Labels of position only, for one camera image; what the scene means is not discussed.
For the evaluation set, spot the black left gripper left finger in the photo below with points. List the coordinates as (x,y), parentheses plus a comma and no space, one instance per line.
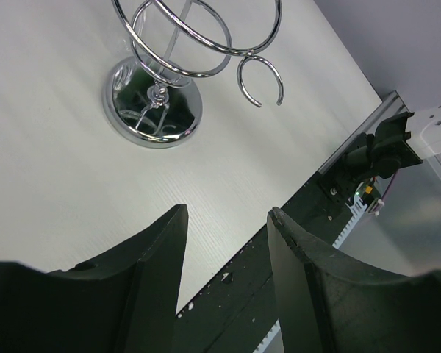
(122,300)

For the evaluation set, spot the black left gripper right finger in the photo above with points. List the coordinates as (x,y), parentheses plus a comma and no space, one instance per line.
(328,301)

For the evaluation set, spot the chrome wire wine glass rack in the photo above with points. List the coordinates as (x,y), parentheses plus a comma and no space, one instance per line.
(153,102)

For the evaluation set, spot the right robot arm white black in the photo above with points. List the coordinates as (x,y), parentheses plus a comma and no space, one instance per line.
(424,137)

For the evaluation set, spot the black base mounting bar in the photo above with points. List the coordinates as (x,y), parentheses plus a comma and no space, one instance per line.
(236,308)

